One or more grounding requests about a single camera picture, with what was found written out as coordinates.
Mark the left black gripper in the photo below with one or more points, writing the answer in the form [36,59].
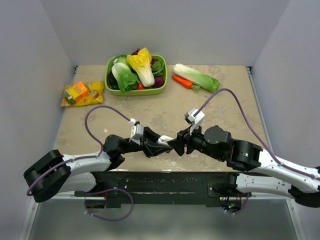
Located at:
[151,147]

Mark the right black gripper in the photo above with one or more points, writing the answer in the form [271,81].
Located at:
[183,137]

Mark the white earbud charging case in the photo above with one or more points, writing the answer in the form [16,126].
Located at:
[164,139]

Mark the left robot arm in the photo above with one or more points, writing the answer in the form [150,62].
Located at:
[56,173]

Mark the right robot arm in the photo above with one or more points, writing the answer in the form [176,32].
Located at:
[258,170]

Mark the green plastic basket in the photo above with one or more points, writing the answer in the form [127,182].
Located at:
[140,92]

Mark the orange toy carrot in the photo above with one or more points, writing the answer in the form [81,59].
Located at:
[186,83]

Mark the purple onion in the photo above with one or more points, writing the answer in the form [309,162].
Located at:
[158,82]

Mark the napa cabbage on table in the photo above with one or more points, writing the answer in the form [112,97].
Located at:
[196,77]

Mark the green lettuce in basket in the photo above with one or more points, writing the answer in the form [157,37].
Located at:
[126,80]

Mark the yellow snack bag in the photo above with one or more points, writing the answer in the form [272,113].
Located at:
[95,97]

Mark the dark green leafy vegetable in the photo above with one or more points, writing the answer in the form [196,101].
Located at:
[157,68]

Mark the yellow napa cabbage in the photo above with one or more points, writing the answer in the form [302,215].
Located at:
[141,64]

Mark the orange juice box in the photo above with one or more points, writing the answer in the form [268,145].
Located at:
[77,92]

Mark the round green cabbage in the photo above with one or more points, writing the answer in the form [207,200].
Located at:
[121,59]

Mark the dark red grapes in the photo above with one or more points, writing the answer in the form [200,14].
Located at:
[135,52]

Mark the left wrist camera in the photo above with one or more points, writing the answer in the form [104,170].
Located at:
[137,131]

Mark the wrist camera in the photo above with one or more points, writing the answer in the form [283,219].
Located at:
[193,119]
[137,131]

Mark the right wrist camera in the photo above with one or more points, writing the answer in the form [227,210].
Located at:
[193,119]

